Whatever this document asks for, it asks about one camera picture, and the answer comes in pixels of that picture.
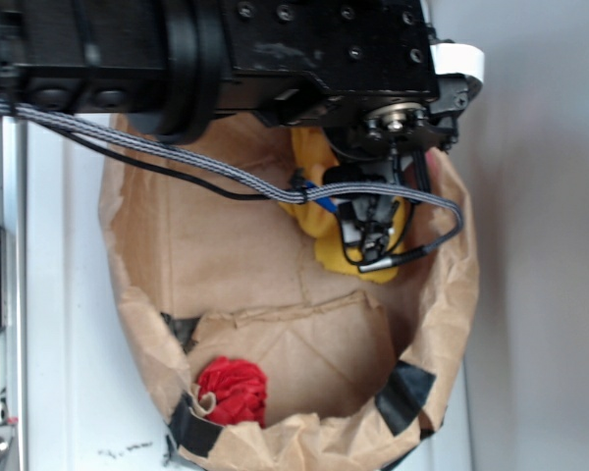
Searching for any grey braided cable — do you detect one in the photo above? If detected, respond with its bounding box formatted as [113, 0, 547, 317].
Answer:
[0, 101, 466, 274]

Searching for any thin black cable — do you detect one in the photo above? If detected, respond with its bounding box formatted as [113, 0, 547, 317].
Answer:
[63, 131, 295, 201]

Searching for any yellow terry cloth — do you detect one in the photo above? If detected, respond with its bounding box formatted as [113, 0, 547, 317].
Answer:
[280, 128, 400, 285]

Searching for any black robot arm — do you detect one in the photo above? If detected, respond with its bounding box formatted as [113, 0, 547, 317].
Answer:
[0, 1, 484, 273]

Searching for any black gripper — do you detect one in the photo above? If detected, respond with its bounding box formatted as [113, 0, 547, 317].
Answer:
[323, 40, 485, 260]

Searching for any brown paper bag tray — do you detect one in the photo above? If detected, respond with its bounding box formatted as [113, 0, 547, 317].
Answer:
[97, 113, 481, 471]

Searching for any aluminium frame rail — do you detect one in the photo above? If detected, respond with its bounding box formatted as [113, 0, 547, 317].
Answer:
[0, 118, 27, 470]

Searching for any red crumpled cloth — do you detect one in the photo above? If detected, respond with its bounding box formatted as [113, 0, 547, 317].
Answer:
[196, 356, 268, 428]

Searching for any white plastic bin lid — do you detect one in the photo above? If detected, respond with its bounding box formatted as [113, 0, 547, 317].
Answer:
[24, 113, 472, 471]

